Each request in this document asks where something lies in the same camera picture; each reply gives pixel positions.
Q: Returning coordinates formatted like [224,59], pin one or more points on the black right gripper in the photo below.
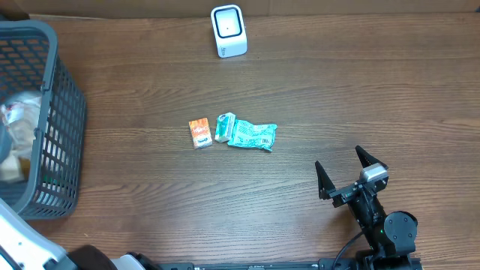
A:
[328,189]

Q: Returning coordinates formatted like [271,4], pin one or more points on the teal packet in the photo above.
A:
[250,136]

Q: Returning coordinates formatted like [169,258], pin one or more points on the Kleenex tissue pack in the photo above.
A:
[225,125]

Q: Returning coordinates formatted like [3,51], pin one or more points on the orange tissue pack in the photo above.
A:
[200,132]

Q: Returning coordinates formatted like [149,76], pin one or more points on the clear dried mushroom bag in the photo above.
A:
[19,114]

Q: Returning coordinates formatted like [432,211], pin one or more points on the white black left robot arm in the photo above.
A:
[23,248]

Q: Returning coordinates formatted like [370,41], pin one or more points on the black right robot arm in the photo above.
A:
[386,240]

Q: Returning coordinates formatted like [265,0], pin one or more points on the white barcode scanner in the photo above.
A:
[229,31]

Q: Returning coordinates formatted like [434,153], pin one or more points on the grey plastic mesh basket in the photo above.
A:
[30,62]

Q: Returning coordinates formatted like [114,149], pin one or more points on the brown cardboard back panel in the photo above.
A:
[123,9]

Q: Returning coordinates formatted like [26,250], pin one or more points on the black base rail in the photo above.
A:
[247,266]

